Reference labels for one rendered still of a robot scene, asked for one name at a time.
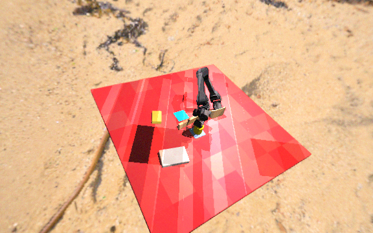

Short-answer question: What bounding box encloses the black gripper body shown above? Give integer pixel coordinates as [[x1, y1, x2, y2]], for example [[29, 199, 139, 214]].
[[194, 110, 212, 128]]

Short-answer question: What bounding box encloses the white flat rectangular block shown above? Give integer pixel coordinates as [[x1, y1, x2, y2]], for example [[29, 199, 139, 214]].
[[159, 146, 189, 168]]

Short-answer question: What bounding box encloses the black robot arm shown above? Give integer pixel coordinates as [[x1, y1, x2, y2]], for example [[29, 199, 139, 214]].
[[193, 67, 223, 121]]

